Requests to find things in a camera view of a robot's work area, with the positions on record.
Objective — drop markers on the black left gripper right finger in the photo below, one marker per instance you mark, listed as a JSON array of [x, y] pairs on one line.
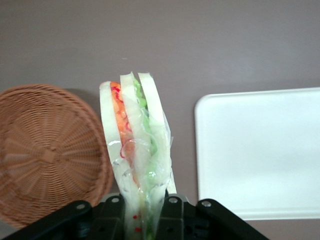
[[171, 220]]

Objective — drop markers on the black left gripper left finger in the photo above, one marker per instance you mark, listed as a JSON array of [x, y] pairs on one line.
[[110, 220]]

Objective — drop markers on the plastic-wrapped triangle sandwich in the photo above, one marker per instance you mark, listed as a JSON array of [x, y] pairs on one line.
[[130, 112]]

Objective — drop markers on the round brown wicker basket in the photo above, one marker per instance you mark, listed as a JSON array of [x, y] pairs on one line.
[[50, 150]]

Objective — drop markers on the beige plastic tray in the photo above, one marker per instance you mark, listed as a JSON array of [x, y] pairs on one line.
[[257, 155]]

